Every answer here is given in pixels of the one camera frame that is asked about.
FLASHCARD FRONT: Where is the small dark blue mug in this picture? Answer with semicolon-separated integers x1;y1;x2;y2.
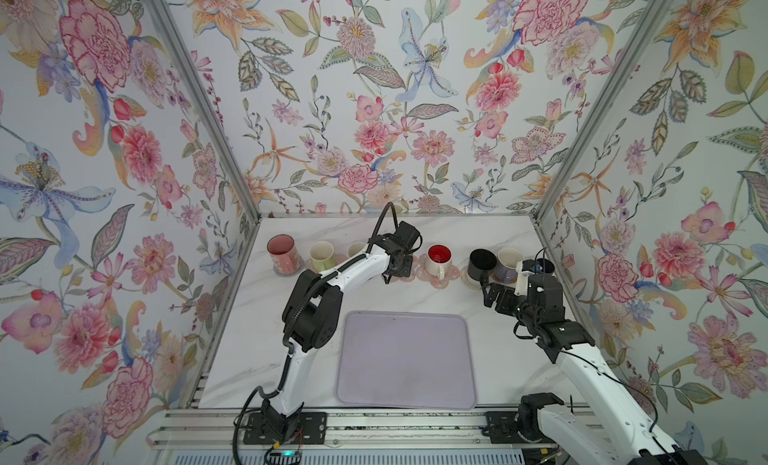
535;258;555;275

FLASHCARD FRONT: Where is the pink flower coaster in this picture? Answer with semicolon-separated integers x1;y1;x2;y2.
415;254;460;289
397;256;419;283
307;254;348;280

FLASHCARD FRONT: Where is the lilac mug white inside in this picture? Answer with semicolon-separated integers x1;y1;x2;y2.
493;248;524;285

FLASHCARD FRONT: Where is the white embroidered round coaster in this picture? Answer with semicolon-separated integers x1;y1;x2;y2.
460;266;482;291

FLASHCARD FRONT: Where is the red inside white mug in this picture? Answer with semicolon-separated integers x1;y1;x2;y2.
425;244;453;280

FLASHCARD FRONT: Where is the cream mug pink handle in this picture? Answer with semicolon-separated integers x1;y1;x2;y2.
347;242;367;258

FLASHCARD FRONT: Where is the black mug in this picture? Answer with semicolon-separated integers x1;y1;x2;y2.
467;249;498;287

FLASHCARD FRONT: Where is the green mug white inside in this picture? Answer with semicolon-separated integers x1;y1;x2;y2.
309;241;335;260

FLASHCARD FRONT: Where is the grey round knitted coaster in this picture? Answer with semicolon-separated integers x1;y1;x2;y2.
273;262;306;278

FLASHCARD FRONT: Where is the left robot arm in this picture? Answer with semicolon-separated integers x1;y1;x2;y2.
257;221;423;440

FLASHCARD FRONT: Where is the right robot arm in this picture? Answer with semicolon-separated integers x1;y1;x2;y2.
468;260;706;464

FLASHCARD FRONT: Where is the lilac drying mat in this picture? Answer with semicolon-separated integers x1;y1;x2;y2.
336;311;477;411

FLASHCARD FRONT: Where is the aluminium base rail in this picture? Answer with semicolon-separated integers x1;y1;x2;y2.
145;408;576;464

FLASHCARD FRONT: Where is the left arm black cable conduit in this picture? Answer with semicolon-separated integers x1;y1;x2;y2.
230;202;400;465

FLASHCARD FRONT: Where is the right corner aluminium post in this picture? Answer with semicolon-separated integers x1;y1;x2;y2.
531;0;674;225

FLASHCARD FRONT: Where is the corner aluminium post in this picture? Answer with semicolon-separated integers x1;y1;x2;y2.
142;0;261;224
531;0;674;225

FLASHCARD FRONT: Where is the left corner aluminium post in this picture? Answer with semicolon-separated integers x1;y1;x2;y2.
142;0;261;224

